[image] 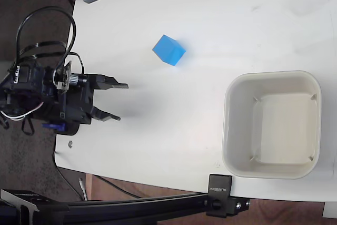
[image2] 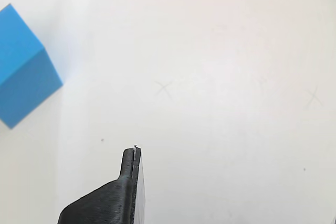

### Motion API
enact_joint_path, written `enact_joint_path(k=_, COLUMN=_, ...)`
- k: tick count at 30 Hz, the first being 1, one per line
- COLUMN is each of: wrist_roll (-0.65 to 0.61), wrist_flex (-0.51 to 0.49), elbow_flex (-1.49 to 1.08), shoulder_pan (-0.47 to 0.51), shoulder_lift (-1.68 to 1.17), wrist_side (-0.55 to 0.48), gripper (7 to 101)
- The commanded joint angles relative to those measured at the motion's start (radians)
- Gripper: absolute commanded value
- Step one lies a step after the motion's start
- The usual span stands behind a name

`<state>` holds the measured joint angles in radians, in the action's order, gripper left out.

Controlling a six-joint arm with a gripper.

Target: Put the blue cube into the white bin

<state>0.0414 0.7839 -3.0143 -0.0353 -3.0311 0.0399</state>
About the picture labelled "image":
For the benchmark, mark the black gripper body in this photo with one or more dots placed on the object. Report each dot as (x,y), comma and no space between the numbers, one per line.
(76,101)

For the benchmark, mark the blue cube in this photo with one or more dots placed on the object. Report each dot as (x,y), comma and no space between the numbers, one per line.
(168,49)

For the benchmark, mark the black six-joint robot arm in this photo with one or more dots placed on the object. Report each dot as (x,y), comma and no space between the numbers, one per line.
(31,77)

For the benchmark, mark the white square bin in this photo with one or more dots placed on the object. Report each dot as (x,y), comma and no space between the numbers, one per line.
(273,172)

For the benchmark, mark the blue table clamp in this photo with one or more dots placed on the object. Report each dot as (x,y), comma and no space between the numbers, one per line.
(54,126)

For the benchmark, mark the small metal nut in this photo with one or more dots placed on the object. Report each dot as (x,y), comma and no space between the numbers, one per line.
(70,144)

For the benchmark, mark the black desk clamp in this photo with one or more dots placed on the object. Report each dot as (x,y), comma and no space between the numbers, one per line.
(219,196)

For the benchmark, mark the gripper camera circuit board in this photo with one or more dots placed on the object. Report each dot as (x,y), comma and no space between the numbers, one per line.
(64,77)

